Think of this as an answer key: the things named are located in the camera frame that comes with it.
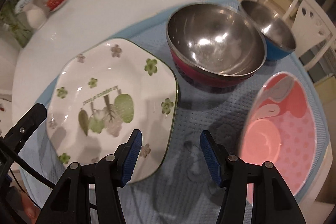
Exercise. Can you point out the red lidded dish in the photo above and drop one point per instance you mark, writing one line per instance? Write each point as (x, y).
(53, 5)

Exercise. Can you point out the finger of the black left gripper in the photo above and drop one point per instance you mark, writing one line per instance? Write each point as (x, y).
(25, 127)

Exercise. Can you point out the left hand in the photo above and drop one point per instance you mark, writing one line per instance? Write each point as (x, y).
(29, 207)

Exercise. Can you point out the white flower vase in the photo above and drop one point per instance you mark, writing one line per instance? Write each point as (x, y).
(36, 17)

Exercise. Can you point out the magenta steel bowl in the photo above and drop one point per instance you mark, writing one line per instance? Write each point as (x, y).
(215, 45)

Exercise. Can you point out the pink patterned bowl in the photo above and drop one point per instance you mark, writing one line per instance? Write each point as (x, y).
(282, 129)

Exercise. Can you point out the white chair near right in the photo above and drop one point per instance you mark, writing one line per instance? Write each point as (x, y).
(310, 27)

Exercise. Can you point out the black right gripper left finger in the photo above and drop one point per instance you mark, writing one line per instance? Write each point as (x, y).
(69, 201)

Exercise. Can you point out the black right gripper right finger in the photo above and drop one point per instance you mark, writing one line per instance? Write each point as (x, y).
(273, 201)

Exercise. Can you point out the small white floral square plate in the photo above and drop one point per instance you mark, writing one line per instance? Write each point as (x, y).
(105, 93)

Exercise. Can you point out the light blue table mat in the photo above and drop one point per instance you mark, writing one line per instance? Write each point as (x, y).
(181, 190)

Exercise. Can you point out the glass vase with stems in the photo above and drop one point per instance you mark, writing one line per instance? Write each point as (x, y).
(16, 24)

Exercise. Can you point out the blue steel bowl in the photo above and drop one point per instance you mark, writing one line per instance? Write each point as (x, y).
(280, 41)

